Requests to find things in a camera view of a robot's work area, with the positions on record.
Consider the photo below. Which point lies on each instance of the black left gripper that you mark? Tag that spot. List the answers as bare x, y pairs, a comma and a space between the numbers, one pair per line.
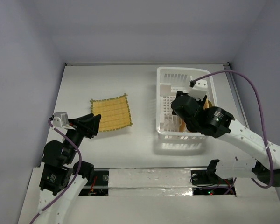
90, 121

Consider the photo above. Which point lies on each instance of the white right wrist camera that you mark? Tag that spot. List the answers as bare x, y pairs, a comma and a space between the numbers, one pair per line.
198, 89

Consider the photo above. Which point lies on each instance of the rounded woven bamboo tray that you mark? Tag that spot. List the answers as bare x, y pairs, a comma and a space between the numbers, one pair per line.
182, 125

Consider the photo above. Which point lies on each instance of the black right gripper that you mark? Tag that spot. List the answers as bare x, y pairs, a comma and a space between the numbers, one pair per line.
192, 124

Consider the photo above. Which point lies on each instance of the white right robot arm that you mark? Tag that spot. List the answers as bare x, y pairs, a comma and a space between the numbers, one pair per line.
218, 124

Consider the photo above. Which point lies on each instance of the round woven bamboo plate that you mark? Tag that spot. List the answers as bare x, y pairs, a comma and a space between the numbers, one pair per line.
207, 104

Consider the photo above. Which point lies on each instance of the white foam front panel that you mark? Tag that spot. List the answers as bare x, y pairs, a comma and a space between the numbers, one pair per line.
165, 196

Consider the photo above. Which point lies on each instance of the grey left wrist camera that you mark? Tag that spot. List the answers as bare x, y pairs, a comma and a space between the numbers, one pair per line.
60, 119

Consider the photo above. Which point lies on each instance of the aluminium side rail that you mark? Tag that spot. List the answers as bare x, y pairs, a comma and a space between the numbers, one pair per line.
229, 99

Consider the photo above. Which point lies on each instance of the white plastic dish rack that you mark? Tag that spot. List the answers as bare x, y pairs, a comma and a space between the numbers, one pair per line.
170, 80

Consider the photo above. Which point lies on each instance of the square woven bamboo tray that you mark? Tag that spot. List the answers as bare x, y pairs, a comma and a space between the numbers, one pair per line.
115, 113

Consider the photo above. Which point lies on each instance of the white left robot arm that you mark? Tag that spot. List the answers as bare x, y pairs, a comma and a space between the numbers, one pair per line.
64, 172

